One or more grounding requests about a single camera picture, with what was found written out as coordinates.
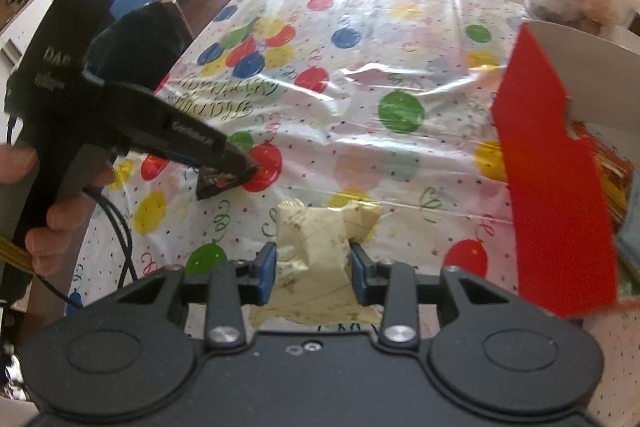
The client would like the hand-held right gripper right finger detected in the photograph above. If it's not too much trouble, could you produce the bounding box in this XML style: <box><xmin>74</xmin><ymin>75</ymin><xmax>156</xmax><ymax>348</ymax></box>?
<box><xmin>349</xmin><ymin>242</ymin><xmax>509</xmax><ymax>351</ymax></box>

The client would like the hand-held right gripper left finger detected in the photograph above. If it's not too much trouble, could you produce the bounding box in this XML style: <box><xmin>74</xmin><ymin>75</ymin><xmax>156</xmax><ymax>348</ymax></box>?
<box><xmin>116</xmin><ymin>242</ymin><xmax>278</xmax><ymax>351</ymax></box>

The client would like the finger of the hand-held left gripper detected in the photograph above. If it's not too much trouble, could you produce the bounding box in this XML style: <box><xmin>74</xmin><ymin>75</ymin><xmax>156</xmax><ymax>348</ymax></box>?
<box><xmin>81</xmin><ymin>68</ymin><xmax>261</xmax><ymax>188</ymax></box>

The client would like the cream snack packet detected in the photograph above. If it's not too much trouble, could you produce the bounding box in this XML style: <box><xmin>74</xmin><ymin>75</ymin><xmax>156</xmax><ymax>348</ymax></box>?
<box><xmin>249</xmin><ymin>199</ymin><xmax>384</xmax><ymax>326</ymax></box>

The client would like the dark brown snack packet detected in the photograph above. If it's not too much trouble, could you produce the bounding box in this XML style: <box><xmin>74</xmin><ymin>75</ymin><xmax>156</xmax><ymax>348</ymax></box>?
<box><xmin>194</xmin><ymin>166</ymin><xmax>242</xmax><ymax>202</ymax></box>

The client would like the red cardboard box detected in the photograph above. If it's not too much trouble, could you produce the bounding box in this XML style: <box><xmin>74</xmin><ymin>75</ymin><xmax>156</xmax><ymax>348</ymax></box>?
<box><xmin>490</xmin><ymin>21</ymin><xmax>640</xmax><ymax>321</ymax></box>

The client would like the person's left hand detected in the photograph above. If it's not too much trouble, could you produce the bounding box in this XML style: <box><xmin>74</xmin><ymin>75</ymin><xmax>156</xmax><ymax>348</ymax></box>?
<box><xmin>0</xmin><ymin>143</ymin><xmax>117</xmax><ymax>276</ymax></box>

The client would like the black fuzzy cloth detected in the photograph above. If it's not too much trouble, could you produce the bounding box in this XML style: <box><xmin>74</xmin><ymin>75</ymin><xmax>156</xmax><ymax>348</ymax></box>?
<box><xmin>92</xmin><ymin>1</ymin><xmax>194</xmax><ymax>94</ymax></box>

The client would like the balloon print plastic tablecloth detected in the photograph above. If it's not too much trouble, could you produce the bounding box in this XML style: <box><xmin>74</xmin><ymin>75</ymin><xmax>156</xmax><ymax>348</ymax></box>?
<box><xmin>75</xmin><ymin>0</ymin><xmax>640</xmax><ymax>339</ymax></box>

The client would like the black cable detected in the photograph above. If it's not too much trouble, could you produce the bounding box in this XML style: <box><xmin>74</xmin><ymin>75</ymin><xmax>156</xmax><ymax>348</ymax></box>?
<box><xmin>35</xmin><ymin>186</ymin><xmax>137</xmax><ymax>308</ymax></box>

